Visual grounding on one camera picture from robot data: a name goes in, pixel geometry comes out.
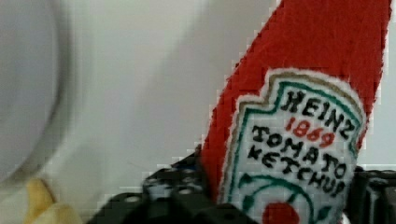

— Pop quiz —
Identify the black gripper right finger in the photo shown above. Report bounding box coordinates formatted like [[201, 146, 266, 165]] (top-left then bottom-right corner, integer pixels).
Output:
[[344, 166, 396, 224]]

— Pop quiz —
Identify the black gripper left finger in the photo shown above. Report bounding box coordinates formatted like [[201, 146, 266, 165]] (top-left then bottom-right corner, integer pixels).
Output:
[[87, 147, 258, 224]]

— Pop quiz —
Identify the red plush ketchup bottle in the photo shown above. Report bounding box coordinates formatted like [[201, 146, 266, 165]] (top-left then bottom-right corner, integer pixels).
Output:
[[202, 0, 392, 224]]

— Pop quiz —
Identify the toy peeled banana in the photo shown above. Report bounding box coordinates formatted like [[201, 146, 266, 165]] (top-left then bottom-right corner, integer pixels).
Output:
[[23, 178, 83, 224]]

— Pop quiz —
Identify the round grey plate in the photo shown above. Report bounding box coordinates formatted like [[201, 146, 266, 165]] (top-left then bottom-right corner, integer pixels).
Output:
[[1, 0, 70, 183]]

